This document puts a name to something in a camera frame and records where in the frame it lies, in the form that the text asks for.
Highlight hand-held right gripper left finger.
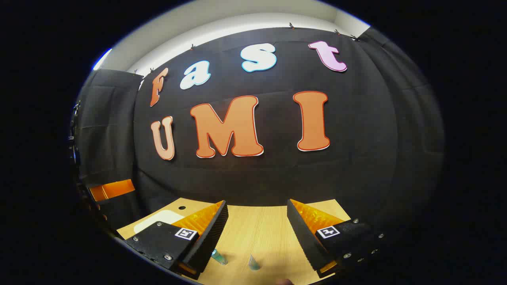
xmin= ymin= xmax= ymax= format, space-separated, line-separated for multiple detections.
xmin=125 ymin=200 xmax=229 ymax=279

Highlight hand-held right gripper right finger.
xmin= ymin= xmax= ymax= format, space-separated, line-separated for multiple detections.
xmin=287 ymin=199 xmax=385 ymax=278

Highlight clear bottle with blue cap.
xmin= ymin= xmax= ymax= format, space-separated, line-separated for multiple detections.
xmin=211 ymin=249 xmax=229 ymax=266

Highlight pale yellow suitcase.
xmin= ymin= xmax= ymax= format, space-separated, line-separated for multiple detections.
xmin=134 ymin=210 xmax=185 ymax=235

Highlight dark equipment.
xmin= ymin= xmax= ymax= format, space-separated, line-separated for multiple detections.
xmin=68 ymin=101 xmax=82 ymax=169

